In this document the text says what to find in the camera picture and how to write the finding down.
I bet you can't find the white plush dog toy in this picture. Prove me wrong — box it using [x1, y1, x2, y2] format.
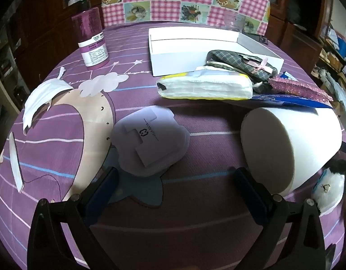
[311, 159, 346, 217]

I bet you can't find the small black box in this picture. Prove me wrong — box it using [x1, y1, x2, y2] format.
[247, 32, 269, 45]

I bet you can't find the grey mask packet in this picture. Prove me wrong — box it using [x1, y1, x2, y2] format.
[110, 105, 190, 178]

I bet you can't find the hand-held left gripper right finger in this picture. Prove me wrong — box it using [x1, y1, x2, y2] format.
[232, 166, 337, 270]

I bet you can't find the clear glass cup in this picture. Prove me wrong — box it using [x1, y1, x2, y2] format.
[224, 13, 247, 33]

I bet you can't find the cotton pad pack yellow edge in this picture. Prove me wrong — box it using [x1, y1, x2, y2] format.
[157, 66, 254, 100]

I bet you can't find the white cardboard box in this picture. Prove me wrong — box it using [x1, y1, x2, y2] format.
[148, 27, 284, 77]

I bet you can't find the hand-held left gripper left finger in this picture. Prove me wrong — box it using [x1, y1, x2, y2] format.
[28, 166, 120, 270]

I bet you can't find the pink glitter pouch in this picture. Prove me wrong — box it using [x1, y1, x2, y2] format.
[267, 76, 334, 103]

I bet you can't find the grey plaid pouch pink bow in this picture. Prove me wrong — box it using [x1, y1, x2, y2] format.
[205, 50, 278, 93]

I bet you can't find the white face mask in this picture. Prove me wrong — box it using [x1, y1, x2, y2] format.
[22, 67, 74, 134]

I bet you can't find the dark wooden cabinet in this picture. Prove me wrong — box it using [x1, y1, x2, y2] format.
[7, 0, 103, 71]
[270, 0, 334, 51]

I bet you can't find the purple striped printed sheet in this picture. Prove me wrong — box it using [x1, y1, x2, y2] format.
[0, 20, 346, 270]

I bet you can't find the pink checkered printed cloth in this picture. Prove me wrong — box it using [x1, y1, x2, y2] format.
[101, 0, 272, 33]

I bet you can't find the purple pump bottle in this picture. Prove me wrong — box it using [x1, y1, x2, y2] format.
[71, 0, 110, 68]

